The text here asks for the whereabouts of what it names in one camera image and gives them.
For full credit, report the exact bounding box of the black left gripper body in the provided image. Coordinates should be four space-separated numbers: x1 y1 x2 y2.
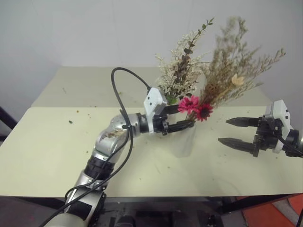
152 113 170 137

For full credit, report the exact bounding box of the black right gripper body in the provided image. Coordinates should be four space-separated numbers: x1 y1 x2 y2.
251 115 283 158

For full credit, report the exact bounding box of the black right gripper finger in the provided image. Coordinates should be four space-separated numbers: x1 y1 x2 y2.
217 137 257 155
225 117 260 129

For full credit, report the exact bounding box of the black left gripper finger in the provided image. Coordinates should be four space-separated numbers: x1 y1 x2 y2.
163 105 181 115
167 120 196 133

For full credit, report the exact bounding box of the brown bouquet with red flowers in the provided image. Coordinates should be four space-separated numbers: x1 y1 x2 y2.
177 16 286 126

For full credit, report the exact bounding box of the white dried flower bouquet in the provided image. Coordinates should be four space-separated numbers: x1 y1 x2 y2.
155 17 215 106

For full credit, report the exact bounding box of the clear glass vase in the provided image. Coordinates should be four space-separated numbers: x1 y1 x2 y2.
170 122 197 158

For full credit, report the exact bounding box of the orange red object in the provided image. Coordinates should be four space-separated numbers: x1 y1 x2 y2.
241 193 303 227

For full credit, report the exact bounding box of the dark rounded shape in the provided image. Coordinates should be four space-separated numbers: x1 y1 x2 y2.
111 212 147 227

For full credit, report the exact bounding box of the black stand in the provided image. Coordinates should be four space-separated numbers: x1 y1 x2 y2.
0 105 18 142

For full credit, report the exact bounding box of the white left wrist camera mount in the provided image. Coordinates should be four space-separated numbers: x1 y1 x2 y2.
143 87 169 133

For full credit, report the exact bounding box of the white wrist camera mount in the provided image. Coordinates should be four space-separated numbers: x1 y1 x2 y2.
143 87 169 133
265 99 294 154

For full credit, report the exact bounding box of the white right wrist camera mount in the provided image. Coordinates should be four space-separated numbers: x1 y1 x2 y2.
265 99 294 154

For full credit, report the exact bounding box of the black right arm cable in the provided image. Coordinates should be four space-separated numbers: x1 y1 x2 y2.
277 134 303 158

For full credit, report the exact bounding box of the black table frame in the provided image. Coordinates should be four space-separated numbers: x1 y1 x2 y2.
0 189 303 215

